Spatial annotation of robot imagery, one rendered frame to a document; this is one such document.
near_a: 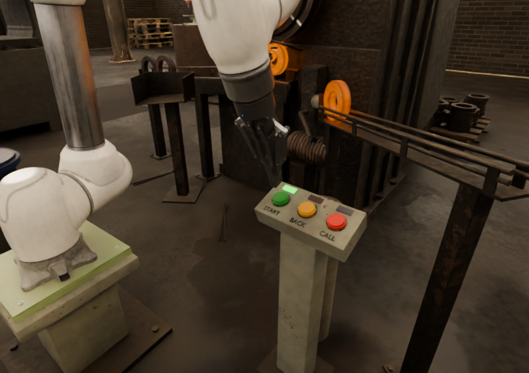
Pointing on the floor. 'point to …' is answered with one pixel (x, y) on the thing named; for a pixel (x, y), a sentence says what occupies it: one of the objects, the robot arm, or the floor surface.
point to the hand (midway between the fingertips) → (274, 172)
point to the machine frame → (422, 20)
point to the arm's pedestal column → (90, 338)
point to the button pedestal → (304, 275)
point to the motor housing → (305, 159)
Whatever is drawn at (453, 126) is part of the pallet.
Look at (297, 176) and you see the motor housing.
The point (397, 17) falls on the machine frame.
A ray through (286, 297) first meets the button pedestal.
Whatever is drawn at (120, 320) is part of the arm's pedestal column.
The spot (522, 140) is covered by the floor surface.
